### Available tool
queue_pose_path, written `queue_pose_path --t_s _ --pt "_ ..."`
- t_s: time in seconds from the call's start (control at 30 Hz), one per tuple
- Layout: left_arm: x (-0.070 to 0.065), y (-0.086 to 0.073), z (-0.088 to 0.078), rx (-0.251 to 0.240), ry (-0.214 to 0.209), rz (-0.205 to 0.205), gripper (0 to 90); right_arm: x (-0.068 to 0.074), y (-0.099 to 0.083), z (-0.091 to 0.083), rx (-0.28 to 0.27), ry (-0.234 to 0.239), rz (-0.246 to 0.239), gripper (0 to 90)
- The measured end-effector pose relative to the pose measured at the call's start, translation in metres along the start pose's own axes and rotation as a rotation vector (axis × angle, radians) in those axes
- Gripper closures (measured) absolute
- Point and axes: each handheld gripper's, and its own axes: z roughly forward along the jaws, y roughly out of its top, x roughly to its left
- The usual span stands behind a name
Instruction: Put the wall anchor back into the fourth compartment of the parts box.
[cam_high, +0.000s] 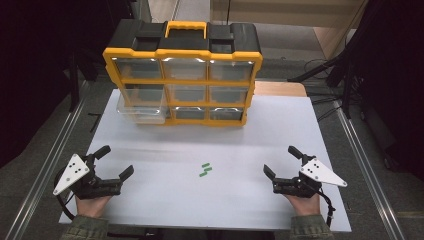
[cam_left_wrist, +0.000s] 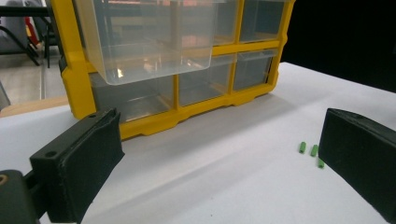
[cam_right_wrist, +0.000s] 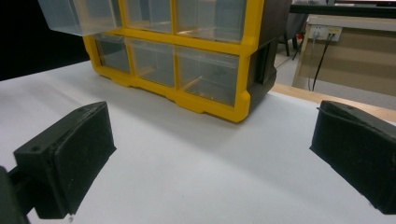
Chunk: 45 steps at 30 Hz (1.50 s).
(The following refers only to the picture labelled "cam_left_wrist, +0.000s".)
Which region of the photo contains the wooden table edge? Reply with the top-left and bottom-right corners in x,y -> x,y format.
0,95 -> 70,119

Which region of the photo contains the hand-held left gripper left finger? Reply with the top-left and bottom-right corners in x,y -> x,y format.
22,107 -> 126,224

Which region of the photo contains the yellow small-parts drawer cabinet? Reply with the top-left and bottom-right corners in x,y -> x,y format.
49,0 -> 297,141

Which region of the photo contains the pulled-out clear plastic drawer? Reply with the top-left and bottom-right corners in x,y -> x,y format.
74,0 -> 239,87

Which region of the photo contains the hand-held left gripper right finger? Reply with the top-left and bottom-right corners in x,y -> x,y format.
318,107 -> 396,224

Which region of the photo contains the black metal stand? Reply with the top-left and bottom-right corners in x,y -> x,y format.
0,5 -> 61,68

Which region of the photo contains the red object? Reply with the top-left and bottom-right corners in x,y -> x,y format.
24,16 -> 41,47

